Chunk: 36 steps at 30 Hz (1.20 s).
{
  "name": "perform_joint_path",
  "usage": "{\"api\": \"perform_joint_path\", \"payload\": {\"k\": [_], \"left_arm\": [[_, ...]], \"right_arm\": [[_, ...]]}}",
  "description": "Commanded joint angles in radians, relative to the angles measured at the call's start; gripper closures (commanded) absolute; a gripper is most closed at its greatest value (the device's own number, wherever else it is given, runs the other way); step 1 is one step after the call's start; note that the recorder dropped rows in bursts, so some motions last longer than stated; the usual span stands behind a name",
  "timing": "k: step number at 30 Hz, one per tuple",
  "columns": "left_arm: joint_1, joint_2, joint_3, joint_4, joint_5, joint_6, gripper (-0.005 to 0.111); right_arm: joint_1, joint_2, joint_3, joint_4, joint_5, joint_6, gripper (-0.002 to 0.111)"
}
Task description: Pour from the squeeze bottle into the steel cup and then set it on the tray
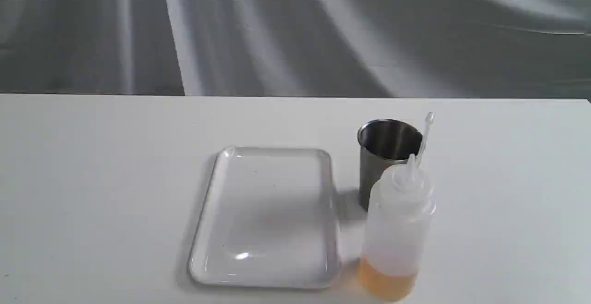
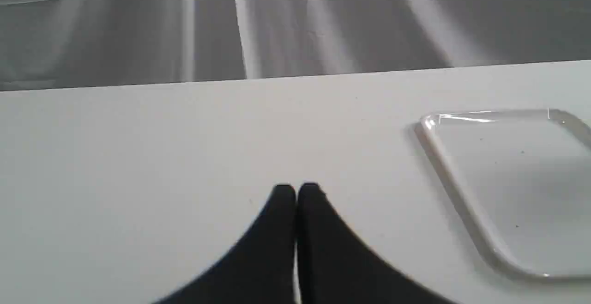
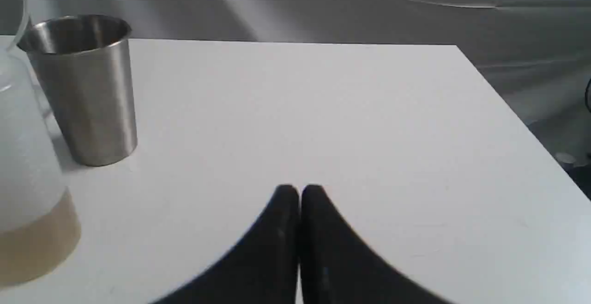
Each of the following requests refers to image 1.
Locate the translucent squeeze bottle amber liquid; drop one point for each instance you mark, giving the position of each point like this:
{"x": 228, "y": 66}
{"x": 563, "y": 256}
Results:
{"x": 400, "y": 211}

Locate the stainless steel cup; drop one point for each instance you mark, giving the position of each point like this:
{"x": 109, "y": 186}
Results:
{"x": 383, "y": 143}

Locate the white plastic tray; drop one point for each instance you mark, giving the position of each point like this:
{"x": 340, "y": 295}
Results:
{"x": 269, "y": 220}

